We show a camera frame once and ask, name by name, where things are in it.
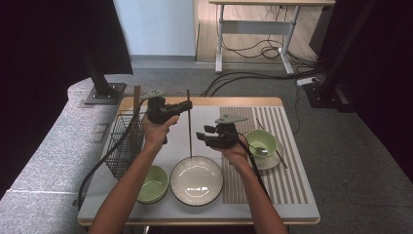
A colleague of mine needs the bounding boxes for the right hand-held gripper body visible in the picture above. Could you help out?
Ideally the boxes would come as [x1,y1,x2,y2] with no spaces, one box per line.
[207,113,249,149]

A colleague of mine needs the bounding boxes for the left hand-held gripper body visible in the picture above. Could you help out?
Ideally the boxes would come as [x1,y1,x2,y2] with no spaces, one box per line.
[139,90,178,126]

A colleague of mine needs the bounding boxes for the green bowl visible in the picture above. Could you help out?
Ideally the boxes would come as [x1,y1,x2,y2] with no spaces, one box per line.
[244,130,285,171]
[135,165,169,205]
[244,129,279,160]

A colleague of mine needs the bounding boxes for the black-handled metal spoon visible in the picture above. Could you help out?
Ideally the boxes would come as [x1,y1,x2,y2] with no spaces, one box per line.
[247,142,269,157]

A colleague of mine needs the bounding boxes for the black wire cutlery basket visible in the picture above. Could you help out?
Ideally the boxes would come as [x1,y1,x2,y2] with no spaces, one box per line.
[104,110,146,180]

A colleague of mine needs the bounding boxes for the person's left hand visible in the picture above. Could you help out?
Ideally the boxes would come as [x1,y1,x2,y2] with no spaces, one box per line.
[141,113,180,149]

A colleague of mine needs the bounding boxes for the person's right hand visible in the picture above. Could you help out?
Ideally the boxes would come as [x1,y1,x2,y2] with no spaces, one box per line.
[213,142,250,174]

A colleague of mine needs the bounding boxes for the wooden table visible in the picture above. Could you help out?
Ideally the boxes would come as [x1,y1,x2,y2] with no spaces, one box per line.
[77,96,321,227]

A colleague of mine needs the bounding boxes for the large white ribbed plate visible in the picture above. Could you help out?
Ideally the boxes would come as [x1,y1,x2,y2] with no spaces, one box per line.
[169,155,225,208]

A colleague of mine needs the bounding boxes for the black metal stand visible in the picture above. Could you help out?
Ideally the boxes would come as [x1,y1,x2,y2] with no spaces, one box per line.
[81,45,128,105]
[303,0,379,114]

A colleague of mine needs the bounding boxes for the brown striped placemat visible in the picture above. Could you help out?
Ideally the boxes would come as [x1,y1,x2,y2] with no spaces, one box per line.
[219,106,310,205]

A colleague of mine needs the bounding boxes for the white power strip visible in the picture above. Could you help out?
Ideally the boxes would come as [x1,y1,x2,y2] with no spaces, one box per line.
[296,76,320,88]

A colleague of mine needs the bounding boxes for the white metal desk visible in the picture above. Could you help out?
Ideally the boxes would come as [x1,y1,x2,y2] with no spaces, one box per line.
[208,0,336,76]

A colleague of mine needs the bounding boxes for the black curtain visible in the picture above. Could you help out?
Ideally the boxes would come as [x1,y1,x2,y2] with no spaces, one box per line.
[0,0,134,199]
[319,0,413,178]

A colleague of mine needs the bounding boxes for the grey carpeted platform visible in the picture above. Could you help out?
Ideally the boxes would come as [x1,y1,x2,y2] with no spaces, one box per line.
[0,77,131,234]

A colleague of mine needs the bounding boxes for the thick black floor cables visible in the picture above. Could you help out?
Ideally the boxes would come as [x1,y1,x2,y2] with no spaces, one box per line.
[199,66,325,98]

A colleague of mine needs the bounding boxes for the left hand-held gripper cable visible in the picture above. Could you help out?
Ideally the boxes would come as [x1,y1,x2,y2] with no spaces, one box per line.
[77,98,146,210]

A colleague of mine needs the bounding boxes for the thin black cable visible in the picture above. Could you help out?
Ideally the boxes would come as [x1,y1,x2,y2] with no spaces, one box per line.
[291,85,302,136]

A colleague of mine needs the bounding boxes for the tangled black cables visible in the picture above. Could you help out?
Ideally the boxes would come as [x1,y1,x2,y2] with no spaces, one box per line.
[222,4,320,71]

